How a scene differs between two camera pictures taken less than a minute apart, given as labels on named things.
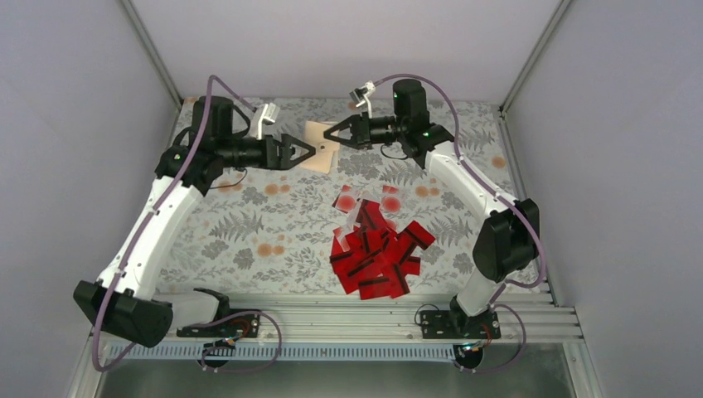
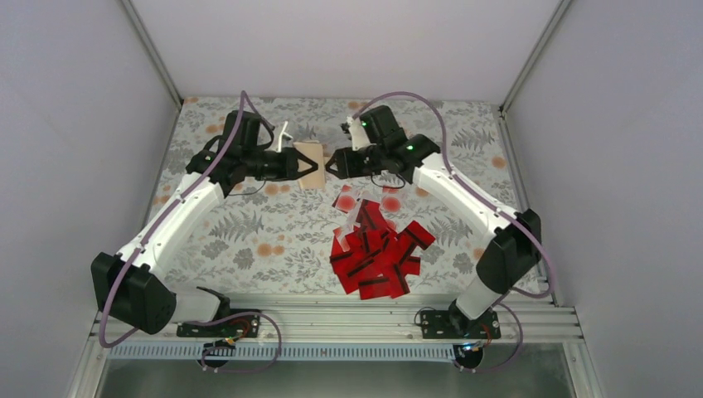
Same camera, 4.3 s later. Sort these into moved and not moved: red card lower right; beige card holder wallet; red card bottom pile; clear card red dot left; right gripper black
Moved: right gripper black; beige card holder wallet
Not moved: red card lower right; red card bottom pile; clear card red dot left
